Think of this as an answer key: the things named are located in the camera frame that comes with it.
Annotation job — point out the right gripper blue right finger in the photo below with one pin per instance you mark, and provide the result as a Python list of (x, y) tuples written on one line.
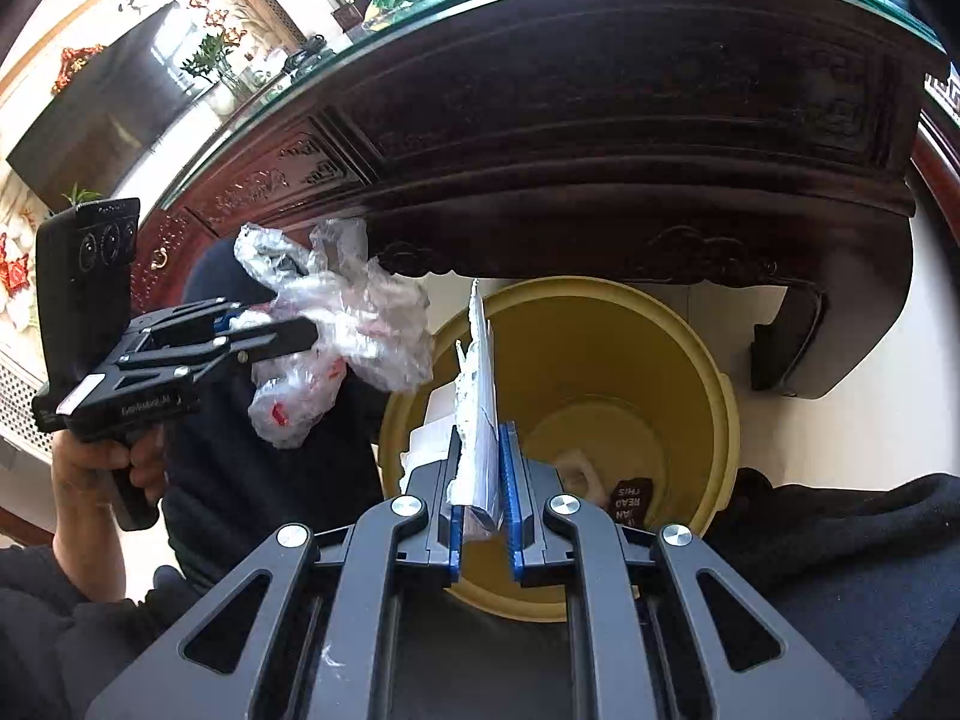
[(514, 498)]

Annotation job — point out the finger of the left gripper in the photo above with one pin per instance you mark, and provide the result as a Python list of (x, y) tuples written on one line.
[(254, 340)]

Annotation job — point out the black flat television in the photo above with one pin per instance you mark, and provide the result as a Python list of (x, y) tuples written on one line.
[(114, 110)]

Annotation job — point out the white paper trash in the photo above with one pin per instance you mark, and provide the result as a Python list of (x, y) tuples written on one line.
[(478, 479)]

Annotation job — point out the green potted plant in vase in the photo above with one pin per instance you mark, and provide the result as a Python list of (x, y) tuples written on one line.
[(209, 70)]

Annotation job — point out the black phone on left gripper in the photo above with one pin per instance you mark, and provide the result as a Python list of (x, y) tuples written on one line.
[(83, 260)]

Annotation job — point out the person's left hand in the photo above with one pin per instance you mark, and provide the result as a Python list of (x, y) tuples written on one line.
[(80, 470)]

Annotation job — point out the dark carved wooden coffee table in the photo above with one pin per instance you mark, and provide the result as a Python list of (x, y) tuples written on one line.
[(742, 142)]

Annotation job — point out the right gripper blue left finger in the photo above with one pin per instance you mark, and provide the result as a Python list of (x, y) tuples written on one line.
[(451, 514)]

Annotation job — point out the clear plastic bag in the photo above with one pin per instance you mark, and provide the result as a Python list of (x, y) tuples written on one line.
[(367, 321)]

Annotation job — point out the yellow plastic trash bin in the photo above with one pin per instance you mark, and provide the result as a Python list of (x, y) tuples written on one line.
[(593, 369)]

